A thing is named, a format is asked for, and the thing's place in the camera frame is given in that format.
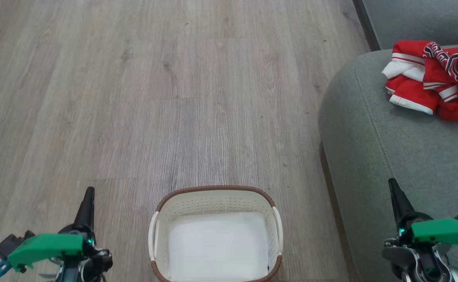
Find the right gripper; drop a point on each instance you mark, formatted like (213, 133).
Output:
(417, 258)

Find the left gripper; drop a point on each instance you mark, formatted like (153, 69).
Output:
(96, 260)

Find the red and white jersey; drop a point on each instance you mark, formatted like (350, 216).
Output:
(432, 82)

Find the white basket with brown rim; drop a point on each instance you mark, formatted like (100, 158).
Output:
(217, 219)

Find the grey sofa middle seat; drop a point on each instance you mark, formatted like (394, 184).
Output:
(421, 19)

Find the grey fabric sofa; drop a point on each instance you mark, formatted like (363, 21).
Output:
(401, 164)

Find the green right wrist camera mount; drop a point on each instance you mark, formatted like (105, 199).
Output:
(444, 231)

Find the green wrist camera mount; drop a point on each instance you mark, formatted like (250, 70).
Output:
(444, 231)
(45, 246)

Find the green left wrist camera mount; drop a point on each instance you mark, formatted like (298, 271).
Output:
(45, 246)

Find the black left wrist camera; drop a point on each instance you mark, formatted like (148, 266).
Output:
(9, 243)

